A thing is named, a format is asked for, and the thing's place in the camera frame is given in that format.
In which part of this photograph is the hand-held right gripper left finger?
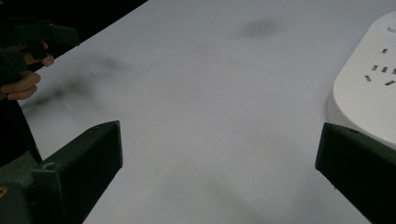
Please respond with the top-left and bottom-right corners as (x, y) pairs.
(31, 120), (124, 224)

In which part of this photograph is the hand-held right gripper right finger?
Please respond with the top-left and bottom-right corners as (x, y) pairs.
(315, 121), (396, 224)

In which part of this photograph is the white power strip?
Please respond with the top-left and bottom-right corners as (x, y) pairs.
(326, 10), (396, 150)

